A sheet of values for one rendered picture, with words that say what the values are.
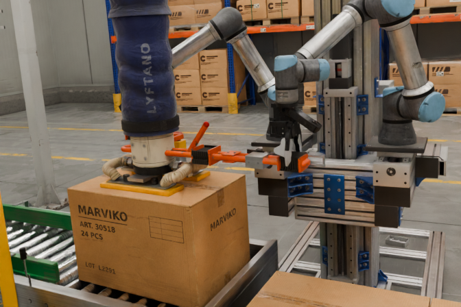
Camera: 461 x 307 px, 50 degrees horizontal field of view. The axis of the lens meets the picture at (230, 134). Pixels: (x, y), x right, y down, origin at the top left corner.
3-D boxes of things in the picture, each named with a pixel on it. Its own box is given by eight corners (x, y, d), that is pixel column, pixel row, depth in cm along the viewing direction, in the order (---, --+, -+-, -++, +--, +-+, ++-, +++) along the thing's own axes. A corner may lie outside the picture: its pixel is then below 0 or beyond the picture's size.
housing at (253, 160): (244, 168, 175) (243, 155, 174) (253, 163, 181) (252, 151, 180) (263, 170, 172) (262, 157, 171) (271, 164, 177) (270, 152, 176)
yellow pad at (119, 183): (99, 188, 197) (98, 175, 196) (116, 180, 206) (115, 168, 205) (169, 197, 181) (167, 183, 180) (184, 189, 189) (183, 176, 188)
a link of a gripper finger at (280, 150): (274, 165, 168) (277, 138, 169) (290, 166, 165) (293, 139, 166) (270, 164, 165) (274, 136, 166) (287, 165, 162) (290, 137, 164)
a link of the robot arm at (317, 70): (313, 57, 176) (286, 59, 172) (332, 57, 166) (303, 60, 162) (314, 79, 178) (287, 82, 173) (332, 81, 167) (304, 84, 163)
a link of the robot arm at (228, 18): (250, 23, 210) (154, 88, 212) (247, 24, 221) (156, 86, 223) (234, 0, 208) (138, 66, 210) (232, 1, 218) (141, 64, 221)
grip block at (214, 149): (190, 164, 185) (188, 149, 183) (204, 157, 193) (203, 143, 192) (209, 166, 181) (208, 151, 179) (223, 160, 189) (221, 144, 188)
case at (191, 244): (78, 279, 207) (66, 188, 199) (140, 242, 241) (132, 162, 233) (199, 312, 177) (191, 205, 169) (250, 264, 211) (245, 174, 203)
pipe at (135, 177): (102, 177, 198) (100, 164, 197) (142, 162, 219) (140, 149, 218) (171, 186, 181) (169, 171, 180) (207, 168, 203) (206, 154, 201)
